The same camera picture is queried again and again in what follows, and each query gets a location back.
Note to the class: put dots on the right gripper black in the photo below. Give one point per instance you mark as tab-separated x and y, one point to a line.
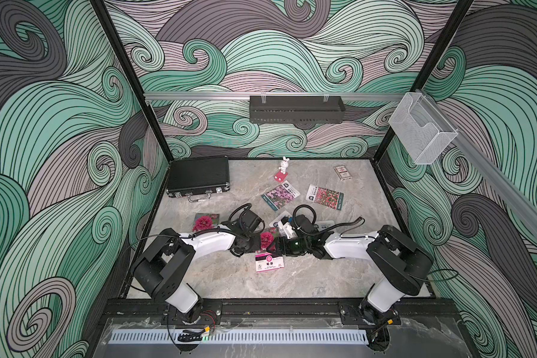
283	242

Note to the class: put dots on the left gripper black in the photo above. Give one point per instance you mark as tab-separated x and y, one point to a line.
256	245

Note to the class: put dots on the hollyhock seed packet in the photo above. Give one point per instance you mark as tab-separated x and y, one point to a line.
267	259
205	221

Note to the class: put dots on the purple flower seed packet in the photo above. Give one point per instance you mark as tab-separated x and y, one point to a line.
280	196

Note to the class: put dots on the white back seed packet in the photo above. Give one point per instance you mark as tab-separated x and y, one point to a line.
279	219

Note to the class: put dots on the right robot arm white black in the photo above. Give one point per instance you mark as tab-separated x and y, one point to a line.
404	264

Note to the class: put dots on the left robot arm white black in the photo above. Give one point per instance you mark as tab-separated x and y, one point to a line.
161	268

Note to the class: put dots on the white teal seed packet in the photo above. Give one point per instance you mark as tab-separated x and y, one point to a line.
324	225

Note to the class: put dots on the red flower seed packet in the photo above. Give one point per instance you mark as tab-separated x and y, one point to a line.
326	197

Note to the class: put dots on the small seed packet far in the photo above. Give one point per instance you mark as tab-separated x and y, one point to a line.
343	172

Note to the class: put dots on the white rabbit figurine pink base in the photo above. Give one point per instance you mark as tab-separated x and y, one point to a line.
282	173

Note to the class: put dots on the black aluminium briefcase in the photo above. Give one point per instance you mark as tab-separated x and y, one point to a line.
198	176

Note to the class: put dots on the white slotted cable duct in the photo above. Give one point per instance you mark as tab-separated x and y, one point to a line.
244	336

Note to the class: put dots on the black wall tray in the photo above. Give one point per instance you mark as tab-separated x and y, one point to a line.
302	110

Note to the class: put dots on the black front rail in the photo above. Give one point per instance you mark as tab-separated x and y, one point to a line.
229	310

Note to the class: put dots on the clear acrylic wall holder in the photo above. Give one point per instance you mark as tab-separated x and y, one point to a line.
422	127

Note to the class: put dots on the aluminium wall rail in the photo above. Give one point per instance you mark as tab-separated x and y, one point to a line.
244	96

